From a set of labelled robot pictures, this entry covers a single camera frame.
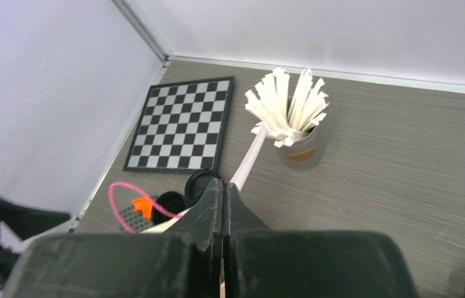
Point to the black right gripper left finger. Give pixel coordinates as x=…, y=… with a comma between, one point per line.
x=182, y=261

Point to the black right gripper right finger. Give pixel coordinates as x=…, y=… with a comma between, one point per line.
x=262, y=262

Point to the pink cakes paper bag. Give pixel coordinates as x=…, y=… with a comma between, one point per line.
x=157, y=228

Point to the single white stirrer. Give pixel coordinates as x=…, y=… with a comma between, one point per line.
x=242, y=173

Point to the black cup stack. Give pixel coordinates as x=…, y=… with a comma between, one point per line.
x=167, y=205

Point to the grey studded baseplate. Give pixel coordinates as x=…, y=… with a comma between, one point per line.
x=134, y=221

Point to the orange curved pipe piece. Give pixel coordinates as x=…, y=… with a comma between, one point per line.
x=143, y=206

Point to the black lid stack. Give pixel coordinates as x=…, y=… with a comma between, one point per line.
x=196, y=185

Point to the grey holder cup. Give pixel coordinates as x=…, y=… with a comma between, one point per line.
x=306, y=153

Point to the black white chessboard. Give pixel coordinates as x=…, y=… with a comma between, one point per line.
x=182, y=126

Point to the white wrapped stirrers bundle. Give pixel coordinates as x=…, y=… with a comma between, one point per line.
x=287, y=116

